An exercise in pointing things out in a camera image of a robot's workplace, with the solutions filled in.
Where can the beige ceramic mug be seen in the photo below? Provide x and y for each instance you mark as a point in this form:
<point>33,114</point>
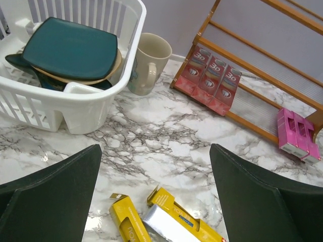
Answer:
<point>152,55</point>

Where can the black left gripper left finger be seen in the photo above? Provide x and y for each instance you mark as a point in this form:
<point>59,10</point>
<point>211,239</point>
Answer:
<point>51,204</point>

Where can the white plastic dish basket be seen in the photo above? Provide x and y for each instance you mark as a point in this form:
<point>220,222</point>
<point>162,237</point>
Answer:
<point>83,109</point>

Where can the black spatula in basket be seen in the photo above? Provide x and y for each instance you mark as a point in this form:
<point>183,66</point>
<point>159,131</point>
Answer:
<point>46,82</point>

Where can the pink Curaprox box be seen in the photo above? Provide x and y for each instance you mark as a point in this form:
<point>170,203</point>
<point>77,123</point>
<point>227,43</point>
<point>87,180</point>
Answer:
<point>286,130</point>
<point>313,155</point>
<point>302,148</point>

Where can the yellow Curaprox box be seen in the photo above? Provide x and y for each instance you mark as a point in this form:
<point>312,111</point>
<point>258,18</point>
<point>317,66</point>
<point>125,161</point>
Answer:
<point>163,198</point>
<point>127,219</point>

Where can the orange wooden shelf rack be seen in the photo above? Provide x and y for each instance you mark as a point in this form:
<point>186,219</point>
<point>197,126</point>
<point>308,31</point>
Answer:
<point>254,110</point>

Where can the teal square plate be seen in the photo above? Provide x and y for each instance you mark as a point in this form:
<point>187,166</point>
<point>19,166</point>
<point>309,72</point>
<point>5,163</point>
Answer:
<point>68,50</point>

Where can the silver toothpaste box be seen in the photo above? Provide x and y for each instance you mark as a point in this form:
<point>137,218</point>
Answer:
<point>173,224</point>

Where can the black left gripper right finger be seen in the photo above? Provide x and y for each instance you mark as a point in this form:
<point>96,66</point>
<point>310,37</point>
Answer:
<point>260,205</point>

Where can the red Muesrgtei toothpaste box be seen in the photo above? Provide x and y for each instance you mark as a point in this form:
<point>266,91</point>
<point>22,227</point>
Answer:
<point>224,96</point>

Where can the red 3D toothpaste box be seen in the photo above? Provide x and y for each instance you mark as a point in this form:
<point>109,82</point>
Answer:
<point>210,81</point>

